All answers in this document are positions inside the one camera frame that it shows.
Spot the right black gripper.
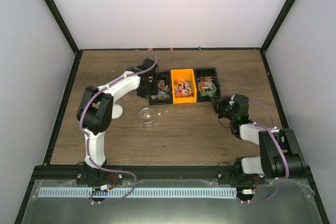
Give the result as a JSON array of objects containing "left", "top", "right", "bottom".
[{"left": 210, "top": 96, "right": 236, "bottom": 121}]

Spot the black candy bin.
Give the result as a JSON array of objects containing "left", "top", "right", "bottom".
[
  {"left": 194, "top": 68, "right": 221, "bottom": 102},
  {"left": 148, "top": 71, "right": 173, "bottom": 105}
]

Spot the green plastic scoop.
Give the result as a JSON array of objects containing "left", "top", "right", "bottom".
[{"left": 198, "top": 80, "right": 217, "bottom": 97}]

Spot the orange candy bin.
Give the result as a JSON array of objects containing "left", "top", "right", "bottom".
[{"left": 171, "top": 69, "right": 197, "bottom": 104}]

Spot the white round cup lid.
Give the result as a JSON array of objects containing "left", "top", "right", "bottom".
[{"left": 111, "top": 103, "right": 123, "bottom": 120}]

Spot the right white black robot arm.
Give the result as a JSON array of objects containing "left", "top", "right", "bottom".
[{"left": 210, "top": 94, "right": 307, "bottom": 184}]

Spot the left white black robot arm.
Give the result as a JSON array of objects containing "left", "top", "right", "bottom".
[{"left": 77, "top": 58, "right": 158, "bottom": 184}]

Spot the clear plastic cup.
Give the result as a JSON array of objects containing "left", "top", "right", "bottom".
[{"left": 139, "top": 108, "right": 157, "bottom": 127}]

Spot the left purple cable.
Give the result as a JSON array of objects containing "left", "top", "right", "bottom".
[{"left": 79, "top": 51, "right": 138, "bottom": 206}]

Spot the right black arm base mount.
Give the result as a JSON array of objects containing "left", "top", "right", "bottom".
[{"left": 216, "top": 164, "right": 266, "bottom": 186}]

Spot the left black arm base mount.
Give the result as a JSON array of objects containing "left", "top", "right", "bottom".
[{"left": 76, "top": 166, "right": 122, "bottom": 186}]

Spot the black aluminium frame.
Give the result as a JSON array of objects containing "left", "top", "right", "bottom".
[{"left": 14, "top": 0, "right": 330, "bottom": 224}]

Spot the light blue slotted cable duct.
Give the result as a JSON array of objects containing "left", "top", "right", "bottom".
[{"left": 38, "top": 187, "right": 237, "bottom": 199}]

